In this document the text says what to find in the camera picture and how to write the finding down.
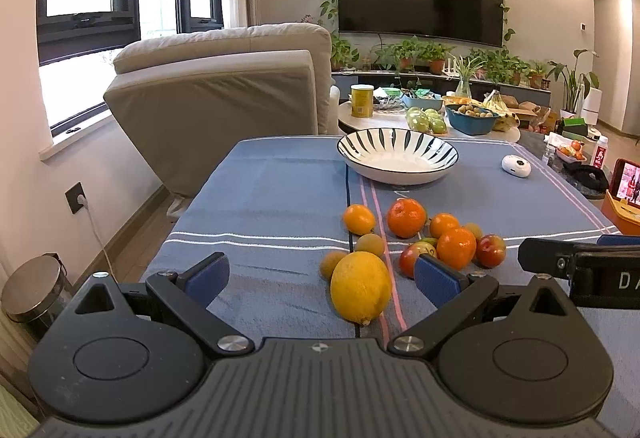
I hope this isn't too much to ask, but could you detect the large yellow lemon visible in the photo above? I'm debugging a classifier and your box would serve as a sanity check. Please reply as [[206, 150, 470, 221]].
[[330, 252, 392, 326]]

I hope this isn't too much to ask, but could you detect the glass vase with plant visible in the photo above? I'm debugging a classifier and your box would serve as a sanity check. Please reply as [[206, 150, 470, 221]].
[[454, 56, 484, 99]]

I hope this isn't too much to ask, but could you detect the large orange front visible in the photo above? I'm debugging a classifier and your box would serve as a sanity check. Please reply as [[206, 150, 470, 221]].
[[436, 227, 476, 271]]

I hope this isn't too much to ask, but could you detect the white bowl of tomatoes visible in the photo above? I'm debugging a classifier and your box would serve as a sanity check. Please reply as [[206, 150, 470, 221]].
[[555, 140, 587, 164]]

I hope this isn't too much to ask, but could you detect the black wall socket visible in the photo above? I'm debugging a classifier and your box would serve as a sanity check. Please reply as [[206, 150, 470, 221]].
[[65, 182, 87, 214]]

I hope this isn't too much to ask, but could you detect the striped ceramic bowl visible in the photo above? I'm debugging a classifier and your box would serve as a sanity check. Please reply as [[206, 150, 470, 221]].
[[336, 128, 459, 186]]

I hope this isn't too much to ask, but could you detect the green apples pack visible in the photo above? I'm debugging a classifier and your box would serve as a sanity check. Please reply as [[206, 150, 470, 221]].
[[406, 108, 448, 135]]

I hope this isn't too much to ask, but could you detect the red smartphone on stand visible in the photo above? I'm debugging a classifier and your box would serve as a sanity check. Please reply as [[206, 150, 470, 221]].
[[610, 158, 640, 207]]

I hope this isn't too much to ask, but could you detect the blue bowl of fruit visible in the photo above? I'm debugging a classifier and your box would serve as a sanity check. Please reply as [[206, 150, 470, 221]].
[[446, 104, 499, 136]]

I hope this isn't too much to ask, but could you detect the small kiwi behind oranges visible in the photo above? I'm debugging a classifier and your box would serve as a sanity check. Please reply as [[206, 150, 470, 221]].
[[463, 222, 484, 240]]

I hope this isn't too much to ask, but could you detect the beige recliner sofa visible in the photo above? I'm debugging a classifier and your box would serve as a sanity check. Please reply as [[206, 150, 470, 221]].
[[104, 23, 340, 198]]

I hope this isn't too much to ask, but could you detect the white round device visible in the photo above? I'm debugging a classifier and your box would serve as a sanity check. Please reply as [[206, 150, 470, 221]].
[[501, 155, 532, 178]]

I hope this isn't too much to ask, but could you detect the metal trash can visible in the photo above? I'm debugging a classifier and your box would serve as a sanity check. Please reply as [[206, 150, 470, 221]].
[[1, 253, 74, 340]]

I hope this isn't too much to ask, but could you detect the red green apple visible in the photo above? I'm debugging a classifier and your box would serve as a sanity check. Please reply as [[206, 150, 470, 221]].
[[398, 241, 437, 279]]

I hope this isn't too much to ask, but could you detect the blue striped tablecloth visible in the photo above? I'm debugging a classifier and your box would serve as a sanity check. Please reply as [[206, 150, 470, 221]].
[[150, 137, 614, 437]]

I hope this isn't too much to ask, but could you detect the banana bunch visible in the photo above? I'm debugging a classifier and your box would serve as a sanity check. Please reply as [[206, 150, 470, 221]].
[[483, 89, 520, 132]]

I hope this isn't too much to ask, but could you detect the round white coffee table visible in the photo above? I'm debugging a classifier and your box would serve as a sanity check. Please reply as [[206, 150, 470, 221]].
[[337, 102, 521, 143]]

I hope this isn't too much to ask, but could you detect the yellow canister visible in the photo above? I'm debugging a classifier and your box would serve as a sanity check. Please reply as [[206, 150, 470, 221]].
[[350, 84, 374, 118]]

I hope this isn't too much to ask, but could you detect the small orange mandarin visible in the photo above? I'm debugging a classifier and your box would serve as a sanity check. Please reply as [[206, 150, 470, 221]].
[[342, 204, 375, 236]]

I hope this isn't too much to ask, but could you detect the brown kiwi fruit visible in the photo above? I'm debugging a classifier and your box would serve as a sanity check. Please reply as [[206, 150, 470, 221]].
[[319, 250, 347, 281]]

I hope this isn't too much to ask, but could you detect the small orange middle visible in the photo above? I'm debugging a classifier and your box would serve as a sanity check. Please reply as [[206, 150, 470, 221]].
[[428, 213, 460, 239]]

